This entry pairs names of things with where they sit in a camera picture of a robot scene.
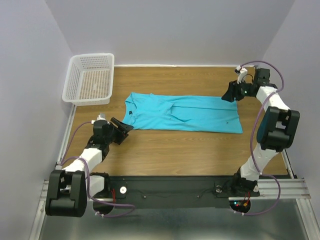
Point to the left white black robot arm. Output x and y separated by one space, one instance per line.
70 188

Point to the turquoise t shirt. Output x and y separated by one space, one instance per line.
182 113

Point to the white perforated plastic basket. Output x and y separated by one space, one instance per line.
89 79

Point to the right metal knob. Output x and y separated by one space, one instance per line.
218 189

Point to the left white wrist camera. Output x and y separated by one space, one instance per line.
101 116

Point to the aluminium frame rail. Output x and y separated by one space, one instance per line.
289 189

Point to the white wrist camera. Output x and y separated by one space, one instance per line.
101 116
241 73

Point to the left white knob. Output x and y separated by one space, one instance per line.
123 190

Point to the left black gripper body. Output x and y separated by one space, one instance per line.
112 130

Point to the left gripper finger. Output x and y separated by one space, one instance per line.
119 136
121 126

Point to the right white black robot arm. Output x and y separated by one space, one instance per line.
273 134

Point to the circuit board with leds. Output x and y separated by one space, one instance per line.
240 205

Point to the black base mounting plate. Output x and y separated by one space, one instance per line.
174 192

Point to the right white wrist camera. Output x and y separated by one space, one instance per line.
241 73

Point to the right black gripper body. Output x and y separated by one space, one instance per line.
244 90

